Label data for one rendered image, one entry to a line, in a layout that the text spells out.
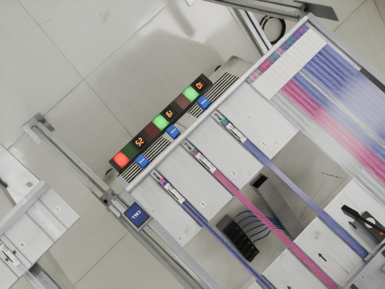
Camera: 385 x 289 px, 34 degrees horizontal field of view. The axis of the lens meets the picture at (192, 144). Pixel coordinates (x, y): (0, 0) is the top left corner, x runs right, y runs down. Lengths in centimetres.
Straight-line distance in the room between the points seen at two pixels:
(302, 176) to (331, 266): 51
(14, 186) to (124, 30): 66
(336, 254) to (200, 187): 37
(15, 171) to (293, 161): 94
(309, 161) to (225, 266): 42
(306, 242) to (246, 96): 40
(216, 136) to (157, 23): 80
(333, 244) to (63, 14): 117
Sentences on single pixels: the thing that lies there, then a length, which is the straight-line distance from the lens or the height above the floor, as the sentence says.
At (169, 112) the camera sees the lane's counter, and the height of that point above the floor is 66.
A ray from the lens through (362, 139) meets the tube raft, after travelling 165.
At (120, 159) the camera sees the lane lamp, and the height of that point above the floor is 66.
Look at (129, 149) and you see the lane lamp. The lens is 162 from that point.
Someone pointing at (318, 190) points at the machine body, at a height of 62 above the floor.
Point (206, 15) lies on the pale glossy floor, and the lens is 241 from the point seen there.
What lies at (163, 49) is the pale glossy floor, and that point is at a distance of 234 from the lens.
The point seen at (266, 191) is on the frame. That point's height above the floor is 66.
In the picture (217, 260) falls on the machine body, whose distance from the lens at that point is 196.
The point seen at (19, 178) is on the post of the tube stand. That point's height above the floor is 1.
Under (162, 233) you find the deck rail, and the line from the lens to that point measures 155.
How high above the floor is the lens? 205
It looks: 55 degrees down
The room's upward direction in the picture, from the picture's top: 122 degrees clockwise
